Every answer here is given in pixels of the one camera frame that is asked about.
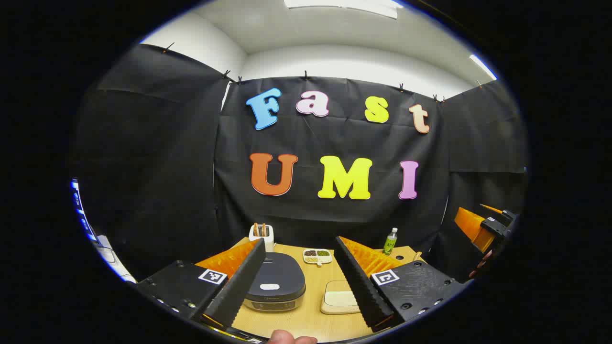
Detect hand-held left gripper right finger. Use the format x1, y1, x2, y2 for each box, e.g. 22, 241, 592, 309
334, 236, 468, 333

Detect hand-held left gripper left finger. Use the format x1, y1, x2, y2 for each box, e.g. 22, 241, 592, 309
135, 238, 267, 330

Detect grey and silver rice cooker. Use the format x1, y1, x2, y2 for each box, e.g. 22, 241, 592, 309
243, 252, 306, 312

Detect clear glass dish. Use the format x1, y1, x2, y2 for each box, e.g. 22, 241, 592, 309
320, 280, 361, 315

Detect green label drink bottle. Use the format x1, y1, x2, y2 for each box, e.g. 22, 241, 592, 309
382, 227, 398, 256

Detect white toaster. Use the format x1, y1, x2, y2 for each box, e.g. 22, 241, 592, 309
249, 224, 275, 253

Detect white sectioned grain plate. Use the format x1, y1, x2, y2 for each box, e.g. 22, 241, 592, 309
303, 248, 333, 266

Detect white panel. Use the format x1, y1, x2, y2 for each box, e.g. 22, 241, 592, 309
72, 179, 137, 283

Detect narrow ceiling light strip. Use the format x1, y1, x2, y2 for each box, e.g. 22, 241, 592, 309
470, 54, 498, 81

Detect row of black cloth clips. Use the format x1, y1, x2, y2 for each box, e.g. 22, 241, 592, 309
162, 42, 483, 103

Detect wide ceiling light panel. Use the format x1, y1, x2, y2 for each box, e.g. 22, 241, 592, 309
284, 0, 398, 19

